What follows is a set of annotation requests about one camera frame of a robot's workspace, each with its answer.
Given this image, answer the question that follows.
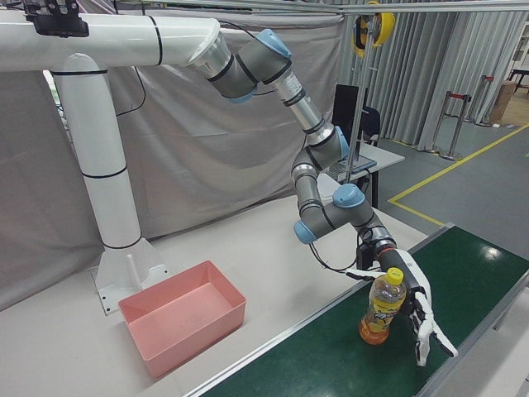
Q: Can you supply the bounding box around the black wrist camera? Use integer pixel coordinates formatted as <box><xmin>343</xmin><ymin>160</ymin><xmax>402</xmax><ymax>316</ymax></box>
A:
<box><xmin>355</xmin><ymin>243</ymin><xmax>375</xmax><ymax>270</ymax></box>

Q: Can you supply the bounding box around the green conveyor belt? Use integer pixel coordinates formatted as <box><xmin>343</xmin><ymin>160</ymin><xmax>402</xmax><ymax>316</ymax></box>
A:
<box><xmin>180</xmin><ymin>222</ymin><xmax>529</xmax><ymax>397</ymax></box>

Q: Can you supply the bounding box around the black head camera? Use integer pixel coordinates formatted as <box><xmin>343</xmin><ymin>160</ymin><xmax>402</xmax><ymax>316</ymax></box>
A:
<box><xmin>22</xmin><ymin>0</ymin><xmax>90</xmax><ymax>39</ymax></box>

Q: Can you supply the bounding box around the silver queue stanchion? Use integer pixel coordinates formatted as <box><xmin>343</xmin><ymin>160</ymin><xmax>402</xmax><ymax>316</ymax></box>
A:
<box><xmin>441</xmin><ymin>93</ymin><xmax>473</xmax><ymax>161</ymax></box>
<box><xmin>475</xmin><ymin>74</ymin><xmax>498</xmax><ymax>130</ymax></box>
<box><xmin>429</xmin><ymin>90</ymin><xmax>452</xmax><ymax>157</ymax></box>

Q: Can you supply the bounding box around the black screen on desk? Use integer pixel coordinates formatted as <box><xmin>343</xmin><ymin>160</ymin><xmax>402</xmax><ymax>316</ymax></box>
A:
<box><xmin>332</xmin><ymin>83</ymin><xmax>382</xmax><ymax>146</ymax></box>

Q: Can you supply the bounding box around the grey pleated curtain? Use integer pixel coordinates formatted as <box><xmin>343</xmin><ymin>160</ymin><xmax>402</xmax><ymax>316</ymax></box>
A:
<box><xmin>341</xmin><ymin>10</ymin><xmax>529</xmax><ymax>153</ymax></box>

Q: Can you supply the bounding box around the black pedestal cable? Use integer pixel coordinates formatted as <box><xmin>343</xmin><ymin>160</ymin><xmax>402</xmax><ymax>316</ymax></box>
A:
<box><xmin>115</xmin><ymin>65</ymin><xmax>146</xmax><ymax>117</ymax></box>

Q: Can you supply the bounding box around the grey cloth backdrop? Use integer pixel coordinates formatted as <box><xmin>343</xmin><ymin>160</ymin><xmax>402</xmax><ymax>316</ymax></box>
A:
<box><xmin>0</xmin><ymin>7</ymin><xmax>353</xmax><ymax>312</ymax></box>

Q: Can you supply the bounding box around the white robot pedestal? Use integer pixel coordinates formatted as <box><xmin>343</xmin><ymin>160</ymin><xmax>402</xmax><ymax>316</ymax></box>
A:
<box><xmin>0</xmin><ymin>12</ymin><xmax>223</xmax><ymax>316</ymax></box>

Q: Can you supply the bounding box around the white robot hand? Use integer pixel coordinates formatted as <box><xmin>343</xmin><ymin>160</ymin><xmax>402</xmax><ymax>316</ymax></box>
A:
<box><xmin>346</xmin><ymin>246</ymin><xmax>459</xmax><ymax>368</ymax></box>

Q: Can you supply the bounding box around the grey laptop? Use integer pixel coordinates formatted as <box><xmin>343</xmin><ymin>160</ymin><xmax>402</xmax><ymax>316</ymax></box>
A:
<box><xmin>325</xmin><ymin>155</ymin><xmax>378</xmax><ymax>182</ymax></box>

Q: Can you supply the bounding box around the pink plastic basket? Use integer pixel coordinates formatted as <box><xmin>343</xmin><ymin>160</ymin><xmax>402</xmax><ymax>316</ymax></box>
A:
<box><xmin>117</xmin><ymin>260</ymin><xmax>247</xmax><ymax>380</ymax></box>

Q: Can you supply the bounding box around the brown cardboard box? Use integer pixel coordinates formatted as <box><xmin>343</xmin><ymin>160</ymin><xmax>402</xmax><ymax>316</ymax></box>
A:
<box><xmin>488</xmin><ymin>80</ymin><xmax>518</xmax><ymax>127</ymax></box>

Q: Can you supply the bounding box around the orange drink bottle yellow cap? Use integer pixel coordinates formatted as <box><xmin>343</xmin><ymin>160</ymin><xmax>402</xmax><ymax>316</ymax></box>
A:
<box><xmin>357</xmin><ymin>266</ymin><xmax>408</xmax><ymax>346</ymax></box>

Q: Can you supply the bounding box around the white office desk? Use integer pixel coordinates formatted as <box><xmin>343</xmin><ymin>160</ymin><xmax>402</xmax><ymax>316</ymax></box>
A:
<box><xmin>317</xmin><ymin>142</ymin><xmax>407</xmax><ymax>208</ymax></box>

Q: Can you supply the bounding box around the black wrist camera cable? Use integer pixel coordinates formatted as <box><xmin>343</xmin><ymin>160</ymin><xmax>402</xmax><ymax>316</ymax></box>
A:
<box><xmin>307</xmin><ymin>232</ymin><xmax>373</xmax><ymax>275</ymax></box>

